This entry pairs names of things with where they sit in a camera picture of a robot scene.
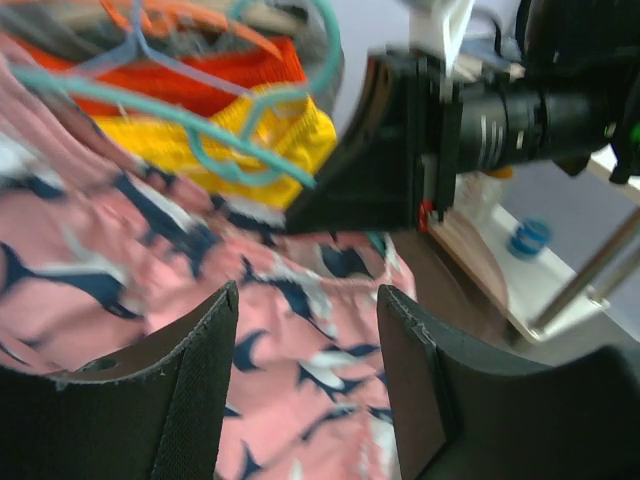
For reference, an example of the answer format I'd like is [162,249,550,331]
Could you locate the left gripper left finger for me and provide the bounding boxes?
[1,282,238,479]

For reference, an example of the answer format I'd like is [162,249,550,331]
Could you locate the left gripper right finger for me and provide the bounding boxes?
[377,285,639,479]

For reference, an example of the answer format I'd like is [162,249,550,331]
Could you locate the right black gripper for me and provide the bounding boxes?
[283,47,516,235]

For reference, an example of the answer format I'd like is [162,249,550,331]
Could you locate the teal plastic hanger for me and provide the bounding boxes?
[8,1,341,188]

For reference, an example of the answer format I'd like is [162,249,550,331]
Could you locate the pink whale print shorts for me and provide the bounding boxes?
[1,37,415,479]

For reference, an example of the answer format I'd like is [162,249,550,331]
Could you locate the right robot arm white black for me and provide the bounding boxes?
[285,0,639,234]

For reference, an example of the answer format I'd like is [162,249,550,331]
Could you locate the yellow shorts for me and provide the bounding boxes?
[94,84,339,211]

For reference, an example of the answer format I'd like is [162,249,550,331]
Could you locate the orange shorts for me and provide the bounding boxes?
[19,34,309,119]

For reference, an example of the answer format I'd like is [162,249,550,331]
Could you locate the orange plastic hanger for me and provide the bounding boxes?
[100,0,284,61]

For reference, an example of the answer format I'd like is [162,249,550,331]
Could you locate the white two-tier shelf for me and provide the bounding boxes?
[431,149,639,343]

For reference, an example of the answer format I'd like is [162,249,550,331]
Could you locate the grey garment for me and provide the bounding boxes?
[1,1,328,74]

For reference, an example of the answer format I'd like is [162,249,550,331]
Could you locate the blue wire hanger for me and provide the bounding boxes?
[68,0,251,96]

